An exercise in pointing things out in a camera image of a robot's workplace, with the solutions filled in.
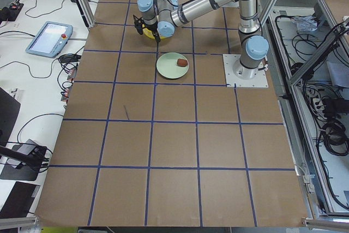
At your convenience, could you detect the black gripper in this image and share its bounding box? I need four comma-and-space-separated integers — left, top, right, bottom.
142, 16, 161, 43

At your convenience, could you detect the brown steamed bun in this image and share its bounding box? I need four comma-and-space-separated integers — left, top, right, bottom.
177, 58, 188, 67

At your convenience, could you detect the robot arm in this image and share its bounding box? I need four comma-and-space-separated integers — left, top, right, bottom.
133, 0, 269, 80

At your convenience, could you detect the yellow steamer basket centre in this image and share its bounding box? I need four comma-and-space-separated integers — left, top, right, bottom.
143, 26, 166, 40

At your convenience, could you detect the light green plate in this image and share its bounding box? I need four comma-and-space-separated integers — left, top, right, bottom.
156, 52, 189, 79

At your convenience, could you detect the teach pendant near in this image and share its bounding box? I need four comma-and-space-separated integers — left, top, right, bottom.
26, 21, 73, 58

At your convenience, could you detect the white crumpled cloth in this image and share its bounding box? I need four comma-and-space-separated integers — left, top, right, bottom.
292, 15, 318, 32

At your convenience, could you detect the black laptop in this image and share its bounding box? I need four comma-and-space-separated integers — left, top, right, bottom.
0, 88, 21, 146

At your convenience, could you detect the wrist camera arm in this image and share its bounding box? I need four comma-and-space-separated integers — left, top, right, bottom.
133, 15, 143, 35

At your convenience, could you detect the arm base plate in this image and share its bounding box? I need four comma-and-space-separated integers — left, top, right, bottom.
222, 54, 269, 88

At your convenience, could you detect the black cable bundle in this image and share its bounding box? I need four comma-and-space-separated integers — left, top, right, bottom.
318, 120, 349, 157

